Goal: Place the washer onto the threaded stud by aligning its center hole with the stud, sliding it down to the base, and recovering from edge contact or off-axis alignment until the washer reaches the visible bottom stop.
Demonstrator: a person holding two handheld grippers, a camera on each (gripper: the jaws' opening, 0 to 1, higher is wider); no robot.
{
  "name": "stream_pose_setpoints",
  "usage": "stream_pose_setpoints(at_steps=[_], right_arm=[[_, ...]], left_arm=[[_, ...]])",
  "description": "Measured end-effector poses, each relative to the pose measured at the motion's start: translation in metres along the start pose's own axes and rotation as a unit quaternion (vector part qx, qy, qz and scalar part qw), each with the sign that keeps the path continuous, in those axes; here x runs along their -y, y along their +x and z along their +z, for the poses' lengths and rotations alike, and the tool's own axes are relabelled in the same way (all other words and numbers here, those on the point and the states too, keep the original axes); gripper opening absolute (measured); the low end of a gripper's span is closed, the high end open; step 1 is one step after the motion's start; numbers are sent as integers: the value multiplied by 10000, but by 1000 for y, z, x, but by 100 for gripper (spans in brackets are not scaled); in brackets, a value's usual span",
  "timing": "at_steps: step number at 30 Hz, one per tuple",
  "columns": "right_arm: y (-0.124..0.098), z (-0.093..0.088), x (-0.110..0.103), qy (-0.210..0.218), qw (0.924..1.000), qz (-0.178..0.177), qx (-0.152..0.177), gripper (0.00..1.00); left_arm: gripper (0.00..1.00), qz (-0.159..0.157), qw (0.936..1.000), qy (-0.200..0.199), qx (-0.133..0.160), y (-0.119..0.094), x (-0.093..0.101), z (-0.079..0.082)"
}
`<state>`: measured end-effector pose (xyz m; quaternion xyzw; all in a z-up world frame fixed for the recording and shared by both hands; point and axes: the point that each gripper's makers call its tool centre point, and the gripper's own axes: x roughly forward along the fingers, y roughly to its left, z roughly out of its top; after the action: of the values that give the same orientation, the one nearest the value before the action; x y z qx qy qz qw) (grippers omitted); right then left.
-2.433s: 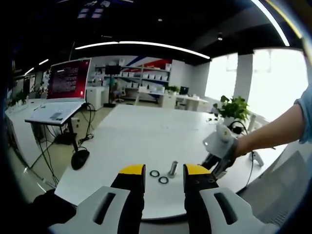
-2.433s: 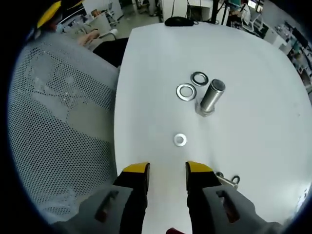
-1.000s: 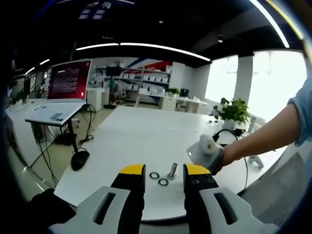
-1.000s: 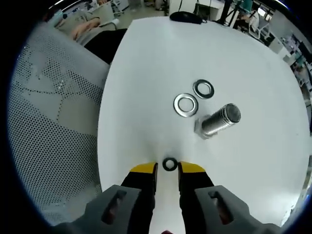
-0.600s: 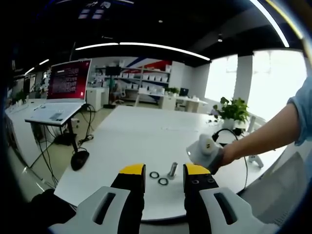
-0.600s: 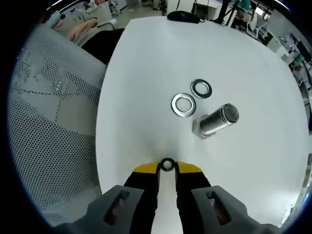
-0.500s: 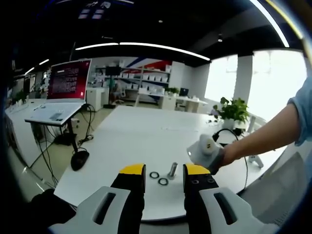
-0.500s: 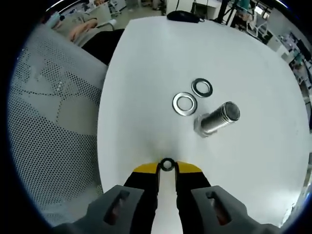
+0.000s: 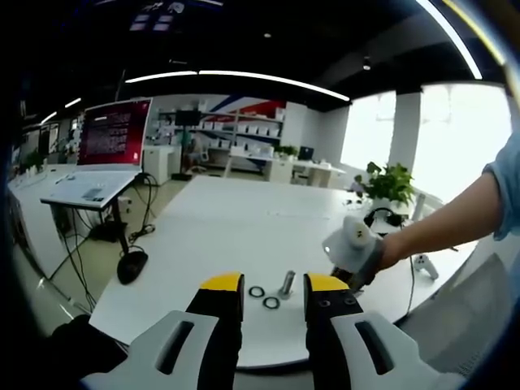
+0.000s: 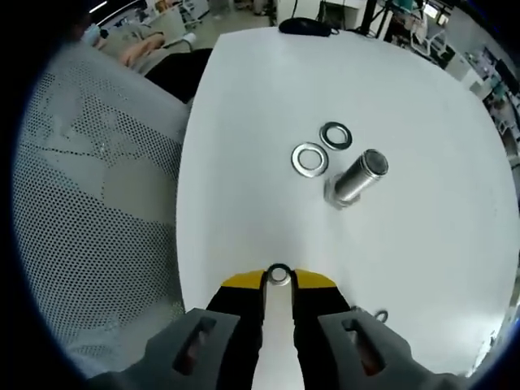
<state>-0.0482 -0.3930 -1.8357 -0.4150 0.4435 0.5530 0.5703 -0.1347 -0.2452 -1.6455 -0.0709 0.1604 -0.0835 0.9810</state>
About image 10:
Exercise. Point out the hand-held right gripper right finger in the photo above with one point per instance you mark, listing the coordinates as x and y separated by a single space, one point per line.
321 308

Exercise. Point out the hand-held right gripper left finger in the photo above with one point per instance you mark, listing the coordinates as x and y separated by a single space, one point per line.
235 317

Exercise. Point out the small steel washer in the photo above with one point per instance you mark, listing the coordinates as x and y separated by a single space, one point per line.
378 316
271 274

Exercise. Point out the large steel threaded stud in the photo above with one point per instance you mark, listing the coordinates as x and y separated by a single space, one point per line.
357 178

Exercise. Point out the large steel washer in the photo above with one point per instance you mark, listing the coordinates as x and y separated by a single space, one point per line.
326 140
298 166

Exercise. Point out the grey mesh chair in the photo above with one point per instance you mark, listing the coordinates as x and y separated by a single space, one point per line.
93 203

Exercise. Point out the black oval object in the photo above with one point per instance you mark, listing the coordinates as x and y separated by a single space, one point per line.
302 26

